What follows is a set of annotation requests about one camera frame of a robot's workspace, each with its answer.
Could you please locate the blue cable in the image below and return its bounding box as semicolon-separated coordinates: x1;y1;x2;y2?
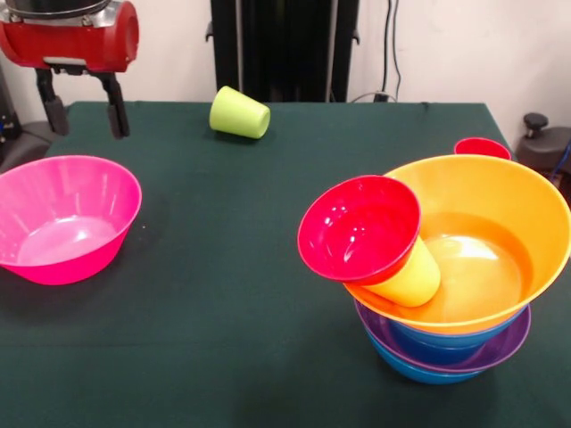
548;137;571;188

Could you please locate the purple plastic bowl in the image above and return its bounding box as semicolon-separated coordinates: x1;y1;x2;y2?
354;299;533;375

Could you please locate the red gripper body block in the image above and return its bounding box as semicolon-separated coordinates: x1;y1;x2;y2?
0;0;140;76

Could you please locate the dark green tablecloth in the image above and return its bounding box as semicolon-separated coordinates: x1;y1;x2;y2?
0;100;571;428

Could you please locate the small red plastic bowl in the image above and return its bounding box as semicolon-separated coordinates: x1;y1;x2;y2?
296;175;422;286

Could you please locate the large orange plastic bowl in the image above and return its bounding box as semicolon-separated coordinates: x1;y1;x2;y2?
343;154;571;335

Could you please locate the large pink plastic bowl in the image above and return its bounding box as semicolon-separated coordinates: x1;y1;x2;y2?
0;154;144;286

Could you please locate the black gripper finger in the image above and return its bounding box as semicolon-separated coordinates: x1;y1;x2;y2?
34;67;70;137
98;70;131;140

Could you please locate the green plastic cup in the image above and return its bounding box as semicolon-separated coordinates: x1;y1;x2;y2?
209;85;272;140

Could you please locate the black computer tower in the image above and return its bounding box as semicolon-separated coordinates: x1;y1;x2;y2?
0;62;23;144

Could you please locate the red plastic cup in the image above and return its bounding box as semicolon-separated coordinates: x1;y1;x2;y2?
453;136;512;161

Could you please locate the yellow plastic cup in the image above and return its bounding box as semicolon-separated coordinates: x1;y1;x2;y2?
363;235;442;309

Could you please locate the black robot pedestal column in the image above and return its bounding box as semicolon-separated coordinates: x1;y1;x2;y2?
204;0;360;104

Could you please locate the small teal blue bowl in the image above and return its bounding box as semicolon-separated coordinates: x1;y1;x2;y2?
394;332;492;366

